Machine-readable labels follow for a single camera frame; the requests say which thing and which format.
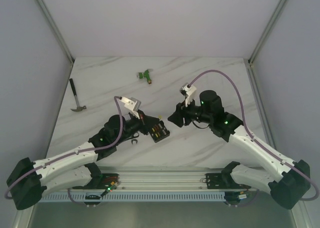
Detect black fuse box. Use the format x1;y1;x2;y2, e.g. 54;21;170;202
149;120;170;143

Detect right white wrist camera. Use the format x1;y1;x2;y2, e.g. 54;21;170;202
179;83;197;107

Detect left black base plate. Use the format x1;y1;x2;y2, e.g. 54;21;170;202
72;173;119;190

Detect hammer with black handle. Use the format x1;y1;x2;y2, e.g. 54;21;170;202
69;78;87;112

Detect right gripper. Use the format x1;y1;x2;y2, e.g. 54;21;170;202
167;96;213;128

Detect aluminium frame rail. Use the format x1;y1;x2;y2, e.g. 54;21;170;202
26;164;300;190

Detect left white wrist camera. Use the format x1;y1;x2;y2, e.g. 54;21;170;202
120;97;141;119

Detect white slotted cable duct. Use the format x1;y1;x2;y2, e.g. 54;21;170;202
40;191;225;203

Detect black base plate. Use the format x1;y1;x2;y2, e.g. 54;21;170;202
204;173;251;190
72;173;119;190

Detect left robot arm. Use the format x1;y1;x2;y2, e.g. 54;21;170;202
5;111;168;210

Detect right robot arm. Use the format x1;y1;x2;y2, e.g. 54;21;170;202
168;85;311;210

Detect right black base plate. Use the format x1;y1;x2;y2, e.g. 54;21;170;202
204;173;251;190

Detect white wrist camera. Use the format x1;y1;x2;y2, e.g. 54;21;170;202
120;97;141;119
179;83;197;107

